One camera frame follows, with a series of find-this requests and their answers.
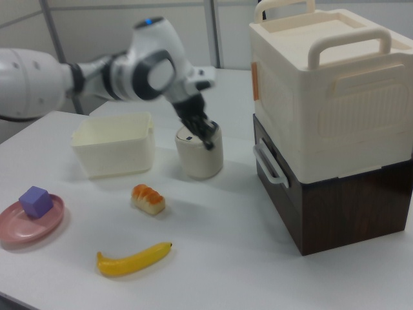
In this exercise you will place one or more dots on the purple cube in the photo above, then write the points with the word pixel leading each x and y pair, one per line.
pixel 35 202

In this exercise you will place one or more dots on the small cream trash can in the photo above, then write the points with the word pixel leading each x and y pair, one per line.
pixel 201 158

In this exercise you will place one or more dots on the white plastic basket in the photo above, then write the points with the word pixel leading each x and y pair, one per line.
pixel 113 151

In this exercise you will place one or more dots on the toy bread loaf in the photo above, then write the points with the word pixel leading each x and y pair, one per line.
pixel 148 199

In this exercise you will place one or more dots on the yellow toy banana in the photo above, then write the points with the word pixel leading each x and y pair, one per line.
pixel 129 262

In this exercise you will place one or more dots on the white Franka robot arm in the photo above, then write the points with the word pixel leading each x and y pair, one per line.
pixel 96 77

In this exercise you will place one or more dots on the dark wood drawer cabinet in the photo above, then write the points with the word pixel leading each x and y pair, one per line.
pixel 355 210

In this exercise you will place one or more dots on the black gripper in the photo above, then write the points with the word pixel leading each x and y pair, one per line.
pixel 193 114

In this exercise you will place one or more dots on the pink plate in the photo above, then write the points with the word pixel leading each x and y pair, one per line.
pixel 22 224

